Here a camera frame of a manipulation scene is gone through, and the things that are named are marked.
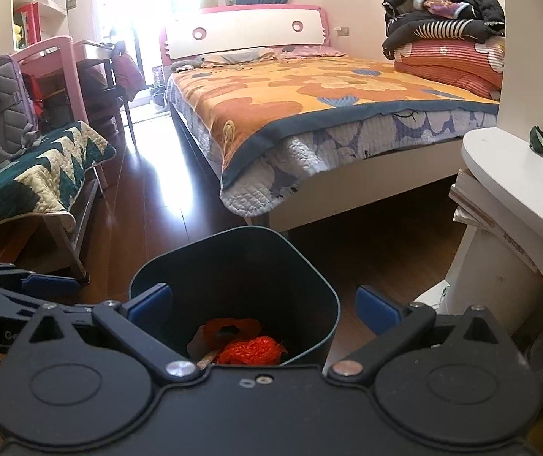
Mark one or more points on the white paper sheet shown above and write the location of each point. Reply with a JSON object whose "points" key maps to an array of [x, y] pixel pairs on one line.
{"points": [[430, 299]]}

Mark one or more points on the white desk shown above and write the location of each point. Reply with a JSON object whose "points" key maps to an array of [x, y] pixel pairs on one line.
{"points": [[499, 161]]}

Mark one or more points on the black patterned folded blanket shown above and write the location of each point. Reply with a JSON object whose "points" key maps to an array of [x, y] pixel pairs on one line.
{"points": [[423, 33]]}

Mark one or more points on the brown paper scrap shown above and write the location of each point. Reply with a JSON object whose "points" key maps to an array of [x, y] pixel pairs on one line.
{"points": [[202, 354]]}

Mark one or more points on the green paper figure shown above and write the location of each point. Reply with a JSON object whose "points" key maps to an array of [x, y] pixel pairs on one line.
{"points": [[539, 138]]}

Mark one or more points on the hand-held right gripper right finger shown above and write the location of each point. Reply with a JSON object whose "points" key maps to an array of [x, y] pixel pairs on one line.
{"points": [[376, 306]]}

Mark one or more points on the green patchwork quilt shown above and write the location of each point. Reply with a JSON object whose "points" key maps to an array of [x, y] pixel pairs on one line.
{"points": [[38, 175]]}

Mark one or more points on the pink chair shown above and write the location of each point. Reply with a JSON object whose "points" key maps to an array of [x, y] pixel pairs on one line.
{"points": [[69, 71]]}

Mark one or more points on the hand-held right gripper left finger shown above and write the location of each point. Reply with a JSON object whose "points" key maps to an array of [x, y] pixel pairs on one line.
{"points": [[150, 304]]}

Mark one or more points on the grey purple backpack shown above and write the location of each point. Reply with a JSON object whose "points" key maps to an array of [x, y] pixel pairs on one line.
{"points": [[0, 114]]}

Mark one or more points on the wooden bench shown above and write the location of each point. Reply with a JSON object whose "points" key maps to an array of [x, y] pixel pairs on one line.
{"points": [[62, 247]]}

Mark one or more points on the red storage box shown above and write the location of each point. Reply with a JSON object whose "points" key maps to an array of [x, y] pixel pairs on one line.
{"points": [[26, 21]]}

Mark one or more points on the dark purple bag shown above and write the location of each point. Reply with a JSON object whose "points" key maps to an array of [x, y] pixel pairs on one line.
{"points": [[126, 71]]}

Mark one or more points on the dark green trash bin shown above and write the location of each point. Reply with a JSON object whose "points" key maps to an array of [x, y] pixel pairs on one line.
{"points": [[233, 270]]}

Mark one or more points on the black puffer jacket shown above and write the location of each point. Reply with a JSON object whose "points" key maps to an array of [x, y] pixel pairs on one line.
{"points": [[480, 0]]}

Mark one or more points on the orange wrapper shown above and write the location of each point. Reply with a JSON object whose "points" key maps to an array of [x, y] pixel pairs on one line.
{"points": [[233, 327]]}

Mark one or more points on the pale pillow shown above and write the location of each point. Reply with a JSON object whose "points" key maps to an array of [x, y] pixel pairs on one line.
{"points": [[238, 56]]}

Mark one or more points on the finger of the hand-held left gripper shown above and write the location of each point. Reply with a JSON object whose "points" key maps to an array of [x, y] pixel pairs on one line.
{"points": [[50, 285], [0, 323]]}

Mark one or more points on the orange foam mesh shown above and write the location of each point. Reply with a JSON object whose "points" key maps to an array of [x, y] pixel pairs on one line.
{"points": [[252, 349]]}

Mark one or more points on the white bookshelf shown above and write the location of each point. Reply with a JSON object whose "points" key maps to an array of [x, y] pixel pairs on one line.
{"points": [[53, 4]]}

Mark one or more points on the pink pillow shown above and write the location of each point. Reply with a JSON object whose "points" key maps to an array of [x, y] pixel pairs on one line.
{"points": [[309, 51]]}

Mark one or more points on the pink white headboard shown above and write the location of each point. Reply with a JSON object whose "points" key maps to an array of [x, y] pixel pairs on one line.
{"points": [[243, 28]]}

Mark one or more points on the wall socket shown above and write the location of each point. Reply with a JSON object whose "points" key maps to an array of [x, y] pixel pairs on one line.
{"points": [[342, 31]]}

